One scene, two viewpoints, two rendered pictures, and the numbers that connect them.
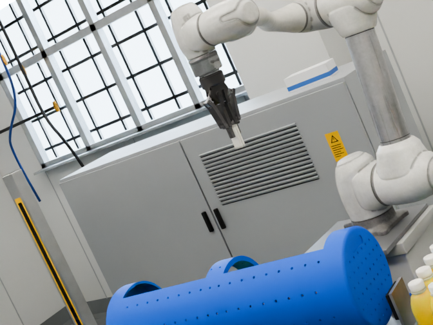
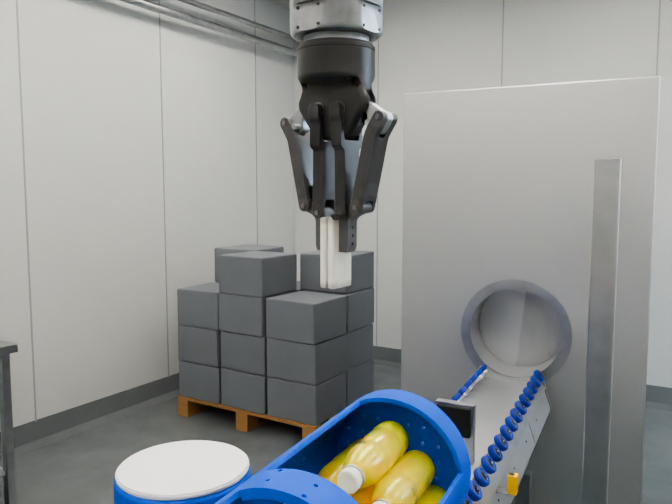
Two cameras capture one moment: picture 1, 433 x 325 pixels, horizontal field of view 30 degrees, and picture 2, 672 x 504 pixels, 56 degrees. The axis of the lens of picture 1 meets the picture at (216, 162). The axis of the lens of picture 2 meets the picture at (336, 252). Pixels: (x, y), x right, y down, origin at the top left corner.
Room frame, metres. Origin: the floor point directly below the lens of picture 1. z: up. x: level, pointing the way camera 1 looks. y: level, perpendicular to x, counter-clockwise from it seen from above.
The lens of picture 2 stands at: (2.30, -0.71, 1.62)
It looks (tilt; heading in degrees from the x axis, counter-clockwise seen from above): 5 degrees down; 81
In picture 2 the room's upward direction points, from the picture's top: straight up
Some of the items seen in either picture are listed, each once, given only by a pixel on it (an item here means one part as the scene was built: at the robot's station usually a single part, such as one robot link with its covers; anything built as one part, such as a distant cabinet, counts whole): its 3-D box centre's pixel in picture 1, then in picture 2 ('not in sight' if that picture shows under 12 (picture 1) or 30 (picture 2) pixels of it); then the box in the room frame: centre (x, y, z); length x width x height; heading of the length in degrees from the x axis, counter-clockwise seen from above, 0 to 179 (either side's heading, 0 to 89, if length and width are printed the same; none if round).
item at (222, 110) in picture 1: (221, 110); (325, 162); (2.38, -0.08, 1.65); 0.04 x 0.01 x 0.11; 43
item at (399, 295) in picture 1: (401, 305); not in sight; (2.09, -0.30, 0.99); 0.10 x 0.02 x 0.12; 146
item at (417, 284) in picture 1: (416, 285); not in sight; (1.91, -0.33, 1.09); 0.04 x 0.04 x 0.02
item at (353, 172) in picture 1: (362, 183); not in sight; (2.75, -0.43, 1.18); 0.18 x 0.16 x 0.22; 42
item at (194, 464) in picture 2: not in sight; (183, 467); (2.17, 0.64, 1.03); 0.28 x 0.28 x 0.01
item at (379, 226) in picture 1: (369, 220); not in sight; (2.77, -0.41, 1.05); 0.22 x 0.18 x 0.06; 44
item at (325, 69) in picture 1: (310, 75); not in sight; (4.03, -0.61, 1.48); 0.24 x 0.12 x 0.08; 58
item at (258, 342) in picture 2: not in sight; (276, 333); (2.54, 3.84, 0.59); 1.20 x 0.80 x 1.19; 140
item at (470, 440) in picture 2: not in sight; (454, 432); (2.83, 0.81, 1.00); 0.10 x 0.04 x 0.15; 146
